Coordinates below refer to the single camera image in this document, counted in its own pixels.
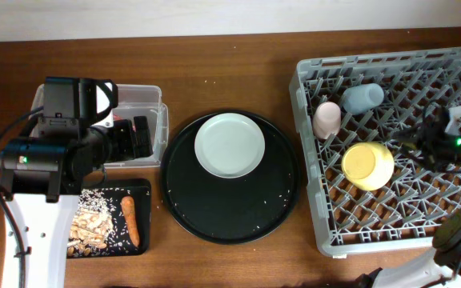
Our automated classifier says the orange carrot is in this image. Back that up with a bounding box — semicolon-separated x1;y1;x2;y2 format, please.
121;196;140;247

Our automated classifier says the peanut shells and rice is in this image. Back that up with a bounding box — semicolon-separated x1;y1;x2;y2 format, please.
66;188;138;258

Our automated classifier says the pink cup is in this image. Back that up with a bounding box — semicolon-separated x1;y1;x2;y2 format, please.
312;102;341;139

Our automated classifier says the blue cup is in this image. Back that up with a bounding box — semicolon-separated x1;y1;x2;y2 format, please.
343;83;385;115

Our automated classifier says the yellow bowl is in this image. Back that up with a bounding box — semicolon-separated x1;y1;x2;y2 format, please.
341;142;395;191

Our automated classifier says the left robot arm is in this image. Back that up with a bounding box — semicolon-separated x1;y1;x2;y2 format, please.
0;77;152;287

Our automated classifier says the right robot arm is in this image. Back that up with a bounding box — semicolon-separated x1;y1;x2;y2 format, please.
354;120;461;288

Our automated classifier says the grey dishwasher rack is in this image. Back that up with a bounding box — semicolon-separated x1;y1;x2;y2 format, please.
289;47;461;258

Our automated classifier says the clear plastic bin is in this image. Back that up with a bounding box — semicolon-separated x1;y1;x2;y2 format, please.
31;80;169;170

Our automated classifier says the black rectangular tray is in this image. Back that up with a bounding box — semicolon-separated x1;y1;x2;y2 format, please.
85;178;151;256

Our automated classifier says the grey round plate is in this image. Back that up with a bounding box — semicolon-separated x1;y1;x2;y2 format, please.
194;113;266;179

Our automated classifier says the round black serving tray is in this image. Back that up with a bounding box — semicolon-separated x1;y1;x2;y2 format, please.
159;111;301;245

